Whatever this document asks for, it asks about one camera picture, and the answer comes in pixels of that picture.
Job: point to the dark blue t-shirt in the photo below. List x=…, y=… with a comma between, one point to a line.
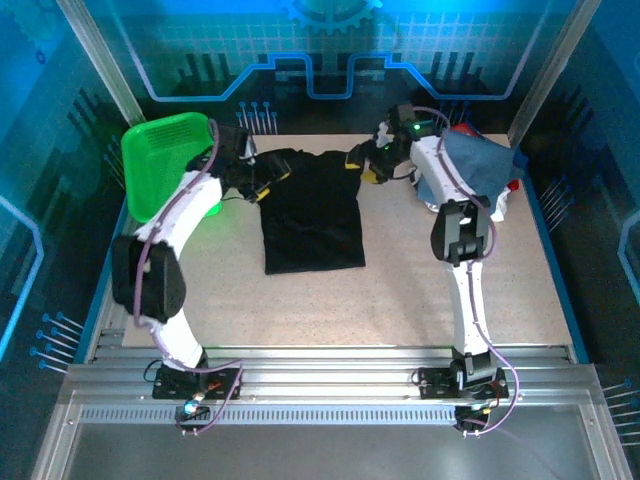
x=520, y=159

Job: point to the small circuit board with LED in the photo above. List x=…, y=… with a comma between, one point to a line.
x=191, y=411

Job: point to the green plastic basket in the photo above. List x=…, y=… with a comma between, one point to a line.
x=157, y=160

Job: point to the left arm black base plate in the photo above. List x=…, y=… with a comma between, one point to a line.
x=225, y=382

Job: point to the black t-shirt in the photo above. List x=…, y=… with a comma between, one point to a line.
x=315, y=220

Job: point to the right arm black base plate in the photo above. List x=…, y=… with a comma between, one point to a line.
x=437, y=382

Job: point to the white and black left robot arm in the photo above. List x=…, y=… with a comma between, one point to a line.
x=185, y=210

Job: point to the aluminium mounting rail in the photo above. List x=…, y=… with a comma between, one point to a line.
x=325, y=372

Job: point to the metal front tray frame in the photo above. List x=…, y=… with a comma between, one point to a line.
x=320, y=450

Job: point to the blue-grey t-shirt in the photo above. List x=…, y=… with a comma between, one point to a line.
x=480, y=162

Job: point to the aluminium frame post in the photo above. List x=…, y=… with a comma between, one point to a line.
x=552, y=70
x=102, y=65

